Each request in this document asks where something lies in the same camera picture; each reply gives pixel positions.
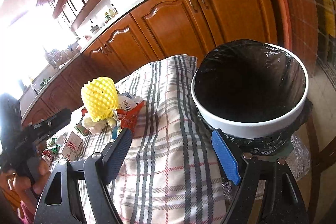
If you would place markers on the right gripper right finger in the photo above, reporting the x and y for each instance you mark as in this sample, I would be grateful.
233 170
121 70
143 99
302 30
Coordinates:
245 171

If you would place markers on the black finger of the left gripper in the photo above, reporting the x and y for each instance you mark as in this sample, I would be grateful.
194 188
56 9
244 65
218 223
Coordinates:
52 125

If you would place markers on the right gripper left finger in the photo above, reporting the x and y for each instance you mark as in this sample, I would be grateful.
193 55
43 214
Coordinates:
99 170

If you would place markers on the red snack wrapper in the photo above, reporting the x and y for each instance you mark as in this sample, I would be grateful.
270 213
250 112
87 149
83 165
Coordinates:
128 118

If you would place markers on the yellow foam fruit net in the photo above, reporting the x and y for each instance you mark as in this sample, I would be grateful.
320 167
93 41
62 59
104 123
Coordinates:
100 98

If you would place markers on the white tissue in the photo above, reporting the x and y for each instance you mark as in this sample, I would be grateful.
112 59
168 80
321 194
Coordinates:
97 127

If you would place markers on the white blue paper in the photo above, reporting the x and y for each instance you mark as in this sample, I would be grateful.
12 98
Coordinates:
127 101

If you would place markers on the wooden lower kitchen cabinets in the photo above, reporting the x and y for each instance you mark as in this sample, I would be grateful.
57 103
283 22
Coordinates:
152 31

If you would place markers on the person's left hand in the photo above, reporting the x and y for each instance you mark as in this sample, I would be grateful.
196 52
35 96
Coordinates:
12 181

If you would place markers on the green crumpled wrapper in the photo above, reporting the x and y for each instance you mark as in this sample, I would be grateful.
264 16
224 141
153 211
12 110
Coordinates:
52 151

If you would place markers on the white red paper card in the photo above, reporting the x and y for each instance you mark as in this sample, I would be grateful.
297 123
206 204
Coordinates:
71 146

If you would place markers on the plaid checkered tablecloth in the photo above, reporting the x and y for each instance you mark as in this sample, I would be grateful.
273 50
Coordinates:
171 172

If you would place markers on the condiment bottles on counter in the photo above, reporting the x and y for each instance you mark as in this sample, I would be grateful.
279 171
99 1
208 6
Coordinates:
112 12

